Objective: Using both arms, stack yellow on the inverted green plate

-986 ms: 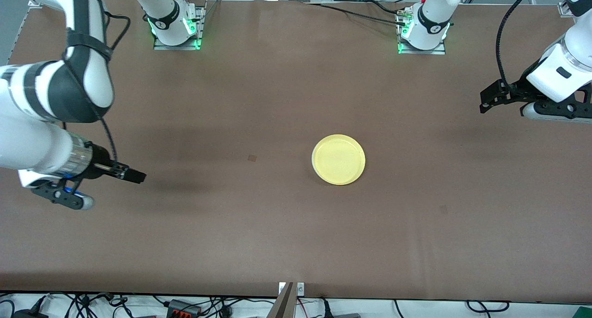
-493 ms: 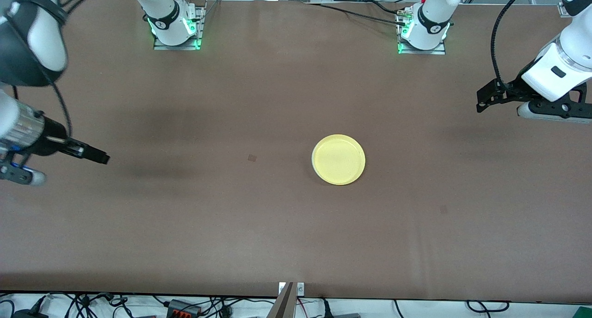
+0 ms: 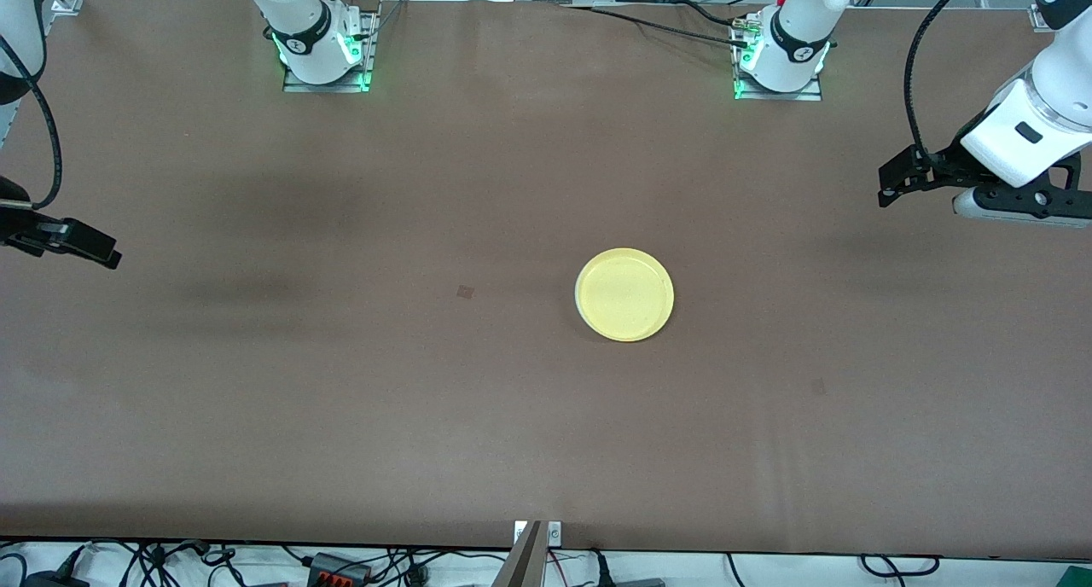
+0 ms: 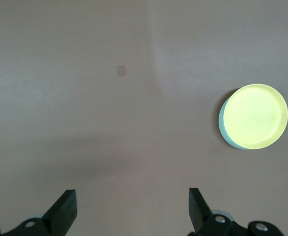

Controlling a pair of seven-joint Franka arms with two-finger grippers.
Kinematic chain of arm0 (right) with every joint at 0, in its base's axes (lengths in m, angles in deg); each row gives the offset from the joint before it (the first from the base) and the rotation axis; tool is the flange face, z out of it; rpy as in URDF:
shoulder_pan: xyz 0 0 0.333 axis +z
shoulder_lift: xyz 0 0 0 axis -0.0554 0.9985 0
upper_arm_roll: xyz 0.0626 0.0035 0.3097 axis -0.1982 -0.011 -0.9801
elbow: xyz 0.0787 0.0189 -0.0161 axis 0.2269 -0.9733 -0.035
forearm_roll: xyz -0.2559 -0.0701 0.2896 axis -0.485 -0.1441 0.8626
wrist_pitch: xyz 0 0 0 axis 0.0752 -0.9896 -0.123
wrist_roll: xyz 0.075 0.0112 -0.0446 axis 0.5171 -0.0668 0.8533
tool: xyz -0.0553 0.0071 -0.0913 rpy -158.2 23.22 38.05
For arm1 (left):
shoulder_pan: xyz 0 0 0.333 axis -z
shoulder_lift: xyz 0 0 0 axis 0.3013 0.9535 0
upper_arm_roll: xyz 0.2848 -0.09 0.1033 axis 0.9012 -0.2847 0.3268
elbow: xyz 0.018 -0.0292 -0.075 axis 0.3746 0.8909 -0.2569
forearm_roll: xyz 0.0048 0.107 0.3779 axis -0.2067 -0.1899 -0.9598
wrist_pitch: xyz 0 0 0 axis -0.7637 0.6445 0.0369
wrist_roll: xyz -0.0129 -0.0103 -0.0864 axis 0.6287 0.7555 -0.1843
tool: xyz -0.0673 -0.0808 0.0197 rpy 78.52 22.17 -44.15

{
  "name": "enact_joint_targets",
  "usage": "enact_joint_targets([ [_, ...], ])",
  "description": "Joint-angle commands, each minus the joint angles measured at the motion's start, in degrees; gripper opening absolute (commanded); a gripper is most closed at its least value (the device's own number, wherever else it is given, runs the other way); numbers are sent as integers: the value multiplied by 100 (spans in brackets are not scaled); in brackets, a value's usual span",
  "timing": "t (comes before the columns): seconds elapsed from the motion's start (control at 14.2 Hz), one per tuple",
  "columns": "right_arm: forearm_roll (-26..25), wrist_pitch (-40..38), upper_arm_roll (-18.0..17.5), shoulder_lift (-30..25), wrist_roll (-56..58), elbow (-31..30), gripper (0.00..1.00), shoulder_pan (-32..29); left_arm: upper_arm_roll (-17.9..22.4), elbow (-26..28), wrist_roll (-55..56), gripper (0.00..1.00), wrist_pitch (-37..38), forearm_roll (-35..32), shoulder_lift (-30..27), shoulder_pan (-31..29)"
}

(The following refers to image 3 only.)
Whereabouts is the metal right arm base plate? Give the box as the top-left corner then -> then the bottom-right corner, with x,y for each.
283,7 -> 378,93

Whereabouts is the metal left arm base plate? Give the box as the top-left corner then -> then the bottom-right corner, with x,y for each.
734,15 -> 824,102

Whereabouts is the tangled black floor cable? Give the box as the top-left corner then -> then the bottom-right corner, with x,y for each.
85,540 -> 257,587

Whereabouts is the yellow plastic plate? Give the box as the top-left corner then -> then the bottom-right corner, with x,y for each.
575,247 -> 675,342

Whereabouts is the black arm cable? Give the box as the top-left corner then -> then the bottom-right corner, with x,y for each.
0,32 -> 64,211
904,0 -> 979,158

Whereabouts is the thin black cable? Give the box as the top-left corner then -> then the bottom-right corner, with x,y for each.
563,5 -> 753,47

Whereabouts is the looped black floor cable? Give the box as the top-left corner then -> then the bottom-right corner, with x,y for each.
859,554 -> 942,580

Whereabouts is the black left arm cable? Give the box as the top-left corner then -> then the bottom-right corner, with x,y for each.
904,0 -> 979,158

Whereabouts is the thick black cable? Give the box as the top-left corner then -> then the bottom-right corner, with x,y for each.
674,0 -> 745,27

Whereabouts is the black and red power strip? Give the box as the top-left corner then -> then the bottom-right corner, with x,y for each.
307,552 -> 373,587

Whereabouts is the grey wooden post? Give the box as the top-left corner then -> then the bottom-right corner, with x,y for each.
492,520 -> 547,587

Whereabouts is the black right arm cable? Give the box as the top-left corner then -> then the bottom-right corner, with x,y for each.
0,32 -> 64,211

